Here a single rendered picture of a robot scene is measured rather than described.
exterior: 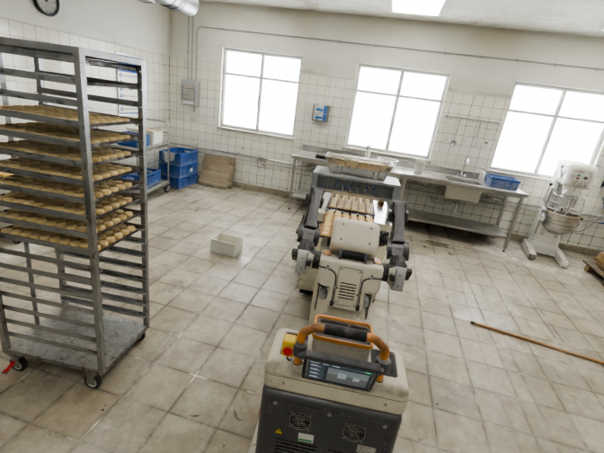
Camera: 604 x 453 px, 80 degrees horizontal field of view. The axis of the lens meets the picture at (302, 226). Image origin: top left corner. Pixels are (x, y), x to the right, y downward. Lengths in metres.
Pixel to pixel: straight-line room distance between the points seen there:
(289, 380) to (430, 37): 5.53
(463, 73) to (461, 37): 0.49
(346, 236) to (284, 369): 0.60
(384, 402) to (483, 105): 5.34
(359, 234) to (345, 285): 0.23
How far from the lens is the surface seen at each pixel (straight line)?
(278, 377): 1.45
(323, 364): 1.29
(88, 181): 1.94
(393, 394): 1.46
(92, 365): 2.52
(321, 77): 6.30
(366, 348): 1.40
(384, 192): 3.09
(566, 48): 6.61
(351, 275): 1.57
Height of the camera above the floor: 1.75
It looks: 20 degrees down
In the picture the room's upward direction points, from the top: 8 degrees clockwise
